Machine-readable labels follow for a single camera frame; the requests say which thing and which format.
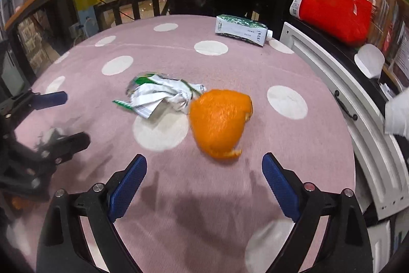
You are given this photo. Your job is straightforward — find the orange peel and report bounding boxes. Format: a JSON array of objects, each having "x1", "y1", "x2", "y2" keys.
[{"x1": 189, "y1": 89, "x2": 253, "y2": 160}]

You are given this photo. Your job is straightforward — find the green white toothpaste box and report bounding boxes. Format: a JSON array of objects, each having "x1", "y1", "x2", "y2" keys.
[{"x1": 215, "y1": 15, "x2": 273, "y2": 46}]

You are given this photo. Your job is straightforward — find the white desk drawer front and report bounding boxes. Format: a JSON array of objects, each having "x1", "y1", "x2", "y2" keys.
[{"x1": 279, "y1": 18, "x2": 408, "y2": 220}]

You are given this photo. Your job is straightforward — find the white paper cup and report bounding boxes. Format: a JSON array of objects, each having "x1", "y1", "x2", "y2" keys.
[{"x1": 384, "y1": 88, "x2": 409, "y2": 140}]

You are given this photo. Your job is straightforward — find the pink polka dot tablecloth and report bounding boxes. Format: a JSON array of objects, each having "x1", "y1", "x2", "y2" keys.
[{"x1": 16, "y1": 15, "x2": 355, "y2": 272}]

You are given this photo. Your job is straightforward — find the white folded card stand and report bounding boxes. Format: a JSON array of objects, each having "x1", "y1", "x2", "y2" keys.
[{"x1": 354, "y1": 44, "x2": 385, "y2": 79}]

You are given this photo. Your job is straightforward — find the red tote bag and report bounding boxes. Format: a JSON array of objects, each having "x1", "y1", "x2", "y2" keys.
[{"x1": 289, "y1": 0, "x2": 372, "y2": 46}]

